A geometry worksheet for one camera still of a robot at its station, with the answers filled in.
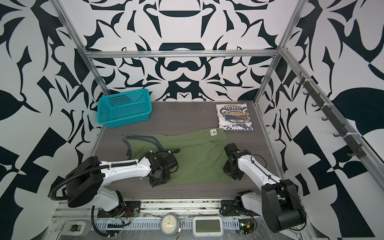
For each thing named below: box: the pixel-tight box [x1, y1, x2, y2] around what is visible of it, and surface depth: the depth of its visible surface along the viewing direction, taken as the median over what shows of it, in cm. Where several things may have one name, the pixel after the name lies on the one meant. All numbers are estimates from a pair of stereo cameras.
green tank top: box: [123, 128, 238, 185], surface depth 96 cm
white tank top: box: [216, 103, 254, 131], surface depth 110 cm
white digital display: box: [192, 216, 224, 237], surface depth 68 cm
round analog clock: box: [160, 212, 179, 237], surface depth 69 cm
